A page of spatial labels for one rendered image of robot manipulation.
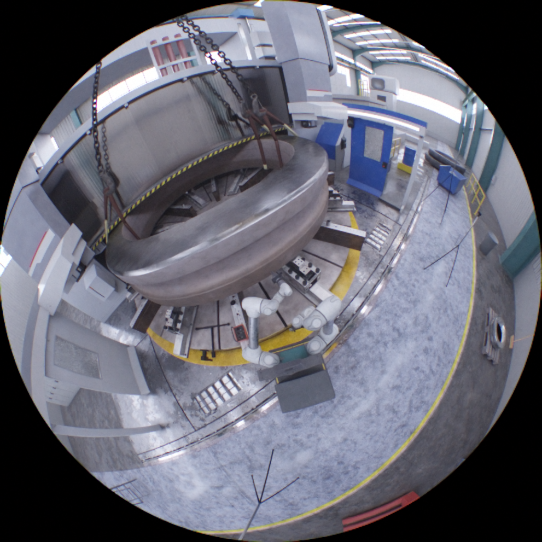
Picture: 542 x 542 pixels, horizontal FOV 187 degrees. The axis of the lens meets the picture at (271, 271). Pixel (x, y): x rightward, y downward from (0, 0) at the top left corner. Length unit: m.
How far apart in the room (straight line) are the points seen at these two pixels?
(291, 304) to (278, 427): 1.98
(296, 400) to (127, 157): 4.95
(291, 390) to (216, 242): 1.62
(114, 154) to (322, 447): 6.38
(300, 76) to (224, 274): 4.46
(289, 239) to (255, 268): 0.56
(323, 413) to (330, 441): 0.53
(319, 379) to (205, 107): 5.35
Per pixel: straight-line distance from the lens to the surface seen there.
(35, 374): 3.17
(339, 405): 2.80
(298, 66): 4.68
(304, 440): 2.94
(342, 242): 3.12
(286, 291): 1.91
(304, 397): 1.85
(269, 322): 2.49
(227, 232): 1.51
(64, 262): 2.99
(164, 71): 5.33
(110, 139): 4.39
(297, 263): 2.24
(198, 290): 2.13
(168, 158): 4.33
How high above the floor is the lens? 2.66
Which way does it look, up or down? 55 degrees down
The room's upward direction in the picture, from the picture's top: 19 degrees counter-clockwise
